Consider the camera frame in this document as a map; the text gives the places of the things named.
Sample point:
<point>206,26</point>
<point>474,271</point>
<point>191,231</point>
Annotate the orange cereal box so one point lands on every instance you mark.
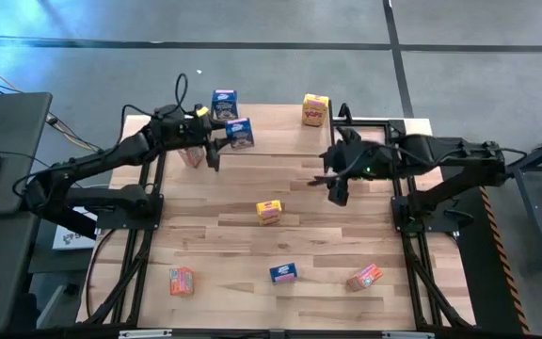
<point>181,281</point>
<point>365,277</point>
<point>193,156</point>

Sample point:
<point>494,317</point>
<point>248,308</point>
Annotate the white printed box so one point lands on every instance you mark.
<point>71,240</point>

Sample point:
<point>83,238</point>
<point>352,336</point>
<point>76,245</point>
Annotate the grey desk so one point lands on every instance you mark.
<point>12,132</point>
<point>12,245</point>

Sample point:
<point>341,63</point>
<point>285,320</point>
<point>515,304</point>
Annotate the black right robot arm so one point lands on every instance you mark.
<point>450,155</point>

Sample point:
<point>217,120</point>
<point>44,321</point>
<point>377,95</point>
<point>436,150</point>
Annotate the silver metal bracket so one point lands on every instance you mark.
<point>407,335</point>
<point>145,334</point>

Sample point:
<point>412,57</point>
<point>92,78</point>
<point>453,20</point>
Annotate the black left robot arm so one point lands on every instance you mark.
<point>111,153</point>

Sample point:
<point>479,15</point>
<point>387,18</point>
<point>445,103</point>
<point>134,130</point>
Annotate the blue Frosted Flakes cereal box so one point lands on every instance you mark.
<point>240,134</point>
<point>283,273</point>
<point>224,106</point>

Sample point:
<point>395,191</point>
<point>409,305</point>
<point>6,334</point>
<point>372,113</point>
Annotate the grey metal leg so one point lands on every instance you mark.
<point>57,303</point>

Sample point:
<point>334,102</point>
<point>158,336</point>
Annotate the wooden shelf with black frame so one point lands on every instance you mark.
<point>275,136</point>

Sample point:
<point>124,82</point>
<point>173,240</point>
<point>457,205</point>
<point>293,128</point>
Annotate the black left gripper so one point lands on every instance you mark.
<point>181,129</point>

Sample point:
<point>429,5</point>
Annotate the black frame clamp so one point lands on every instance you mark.
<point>345,112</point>

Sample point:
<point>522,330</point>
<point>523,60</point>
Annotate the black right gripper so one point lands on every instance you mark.
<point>355,160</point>

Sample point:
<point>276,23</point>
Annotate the black mat with hazard stripe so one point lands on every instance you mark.
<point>473,263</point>

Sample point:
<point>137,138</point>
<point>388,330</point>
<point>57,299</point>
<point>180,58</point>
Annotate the black metal bar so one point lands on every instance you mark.
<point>64,223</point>

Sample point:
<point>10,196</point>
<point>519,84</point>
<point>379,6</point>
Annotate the black aluminium table frame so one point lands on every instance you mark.
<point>396,126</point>

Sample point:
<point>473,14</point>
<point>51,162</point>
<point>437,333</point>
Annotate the yellow Corn Pops cereal box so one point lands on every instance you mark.
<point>315,110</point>
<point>269,212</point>

